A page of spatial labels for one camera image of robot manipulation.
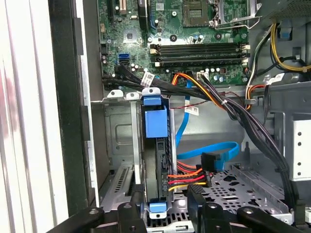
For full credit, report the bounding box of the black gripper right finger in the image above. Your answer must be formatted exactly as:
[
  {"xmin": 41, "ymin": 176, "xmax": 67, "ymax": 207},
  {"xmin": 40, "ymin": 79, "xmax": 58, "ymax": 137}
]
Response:
[{"xmin": 186, "ymin": 183, "xmax": 307, "ymax": 233}]

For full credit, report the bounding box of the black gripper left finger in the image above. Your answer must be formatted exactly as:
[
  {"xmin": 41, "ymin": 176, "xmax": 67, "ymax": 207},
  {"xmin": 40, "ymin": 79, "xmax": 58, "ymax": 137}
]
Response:
[{"xmin": 46, "ymin": 184, "xmax": 148, "ymax": 233}]

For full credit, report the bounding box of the orange red yellow power wire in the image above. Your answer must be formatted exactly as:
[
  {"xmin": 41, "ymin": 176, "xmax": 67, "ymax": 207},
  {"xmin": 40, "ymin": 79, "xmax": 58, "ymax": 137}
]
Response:
[{"xmin": 167, "ymin": 161, "xmax": 214, "ymax": 193}]

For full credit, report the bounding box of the hard disk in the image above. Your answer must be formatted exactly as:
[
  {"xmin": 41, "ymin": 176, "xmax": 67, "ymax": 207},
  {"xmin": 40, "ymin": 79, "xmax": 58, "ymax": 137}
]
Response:
[{"xmin": 140, "ymin": 94, "xmax": 175, "ymax": 219}]

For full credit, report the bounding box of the grey metal disk bay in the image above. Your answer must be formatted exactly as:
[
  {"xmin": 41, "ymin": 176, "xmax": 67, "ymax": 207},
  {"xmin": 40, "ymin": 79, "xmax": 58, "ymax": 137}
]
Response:
[{"xmin": 91, "ymin": 88, "xmax": 292, "ymax": 226}]

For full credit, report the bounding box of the grey metal drive cage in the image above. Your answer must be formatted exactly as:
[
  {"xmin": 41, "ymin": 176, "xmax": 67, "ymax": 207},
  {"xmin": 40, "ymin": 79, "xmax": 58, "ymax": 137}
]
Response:
[{"xmin": 267, "ymin": 82, "xmax": 311, "ymax": 182}]

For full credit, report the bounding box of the black open PC case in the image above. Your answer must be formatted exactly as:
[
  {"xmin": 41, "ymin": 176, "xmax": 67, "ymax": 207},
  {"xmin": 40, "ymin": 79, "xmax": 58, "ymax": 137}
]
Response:
[{"xmin": 48, "ymin": 0, "xmax": 311, "ymax": 233}]

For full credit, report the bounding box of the black RAM slot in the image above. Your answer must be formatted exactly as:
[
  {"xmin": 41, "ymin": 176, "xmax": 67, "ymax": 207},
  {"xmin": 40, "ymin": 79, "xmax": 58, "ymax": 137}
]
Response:
[
  {"xmin": 149, "ymin": 43, "xmax": 251, "ymax": 50},
  {"xmin": 150, "ymin": 56, "xmax": 251, "ymax": 63},
  {"xmin": 149, "ymin": 48, "xmax": 251, "ymax": 56},
  {"xmin": 153, "ymin": 61, "xmax": 251, "ymax": 68}
]

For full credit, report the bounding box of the green motherboard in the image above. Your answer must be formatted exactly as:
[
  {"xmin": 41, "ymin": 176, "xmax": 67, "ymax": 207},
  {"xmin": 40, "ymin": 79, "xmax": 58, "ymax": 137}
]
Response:
[{"xmin": 98, "ymin": 0, "xmax": 263, "ymax": 85}]

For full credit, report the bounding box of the long black expansion slot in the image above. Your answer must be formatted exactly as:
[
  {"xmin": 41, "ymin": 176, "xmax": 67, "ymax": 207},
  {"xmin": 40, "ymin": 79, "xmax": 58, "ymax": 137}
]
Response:
[{"xmin": 137, "ymin": 0, "xmax": 149, "ymax": 31}]

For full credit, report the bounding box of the CPU socket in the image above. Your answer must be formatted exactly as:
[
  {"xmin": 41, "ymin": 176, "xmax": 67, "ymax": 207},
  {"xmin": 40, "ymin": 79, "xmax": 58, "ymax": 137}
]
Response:
[{"xmin": 182, "ymin": 0, "xmax": 209, "ymax": 27}]

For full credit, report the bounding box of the thin black expansion slot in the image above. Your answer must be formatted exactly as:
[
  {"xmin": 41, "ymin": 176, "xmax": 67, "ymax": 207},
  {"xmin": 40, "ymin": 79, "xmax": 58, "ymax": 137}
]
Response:
[{"xmin": 107, "ymin": 0, "xmax": 115, "ymax": 22}]

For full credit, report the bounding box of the metal socket cover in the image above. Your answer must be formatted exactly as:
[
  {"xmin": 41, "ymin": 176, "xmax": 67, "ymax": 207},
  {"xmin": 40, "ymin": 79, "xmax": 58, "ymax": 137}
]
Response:
[{"xmin": 213, "ymin": 0, "xmax": 259, "ymax": 28}]

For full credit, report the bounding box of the grey power supply unit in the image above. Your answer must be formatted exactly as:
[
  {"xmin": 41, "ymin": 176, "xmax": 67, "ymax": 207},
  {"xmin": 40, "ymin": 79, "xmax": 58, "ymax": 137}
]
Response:
[{"xmin": 257, "ymin": 0, "xmax": 311, "ymax": 27}]

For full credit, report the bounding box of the blue data wire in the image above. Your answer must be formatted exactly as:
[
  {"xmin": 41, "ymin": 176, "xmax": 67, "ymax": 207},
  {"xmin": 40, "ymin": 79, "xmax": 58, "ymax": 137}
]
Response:
[{"xmin": 174, "ymin": 80, "xmax": 240, "ymax": 173}]

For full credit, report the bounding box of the black wire bundle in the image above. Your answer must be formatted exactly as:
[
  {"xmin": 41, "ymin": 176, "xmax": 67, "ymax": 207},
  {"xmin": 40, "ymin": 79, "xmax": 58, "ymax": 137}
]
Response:
[{"xmin": 170, "ymin": 71, "xmax": 301, "ymax": 209}]

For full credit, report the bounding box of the black flat cable white label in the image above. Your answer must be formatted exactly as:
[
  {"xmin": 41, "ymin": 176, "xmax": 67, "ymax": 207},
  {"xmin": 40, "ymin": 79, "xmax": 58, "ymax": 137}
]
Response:
[{"xmin": 102, "ymin": 65, "xmax": 219, "ymax": 100}]

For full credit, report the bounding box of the pale grey wire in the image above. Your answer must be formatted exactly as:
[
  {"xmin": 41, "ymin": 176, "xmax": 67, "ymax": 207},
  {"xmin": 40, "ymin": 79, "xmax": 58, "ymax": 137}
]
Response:
[{"xmin": 244, "ymin": 29, "xmax": 274, "ymax": 88}]

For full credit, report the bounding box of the yellow black wire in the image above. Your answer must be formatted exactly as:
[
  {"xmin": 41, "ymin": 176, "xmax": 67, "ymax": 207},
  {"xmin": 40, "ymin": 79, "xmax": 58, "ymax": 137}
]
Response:
[{"xmin": 271, "ymin": 23, "xmax": 311, "ymax": 72}]

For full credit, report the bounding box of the wire locking lever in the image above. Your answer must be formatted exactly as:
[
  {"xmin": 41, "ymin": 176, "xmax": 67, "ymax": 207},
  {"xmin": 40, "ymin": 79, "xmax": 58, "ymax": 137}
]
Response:
[{"xmin": 213, "ymin": 16, "xmax": 263, "ymax": 30}]

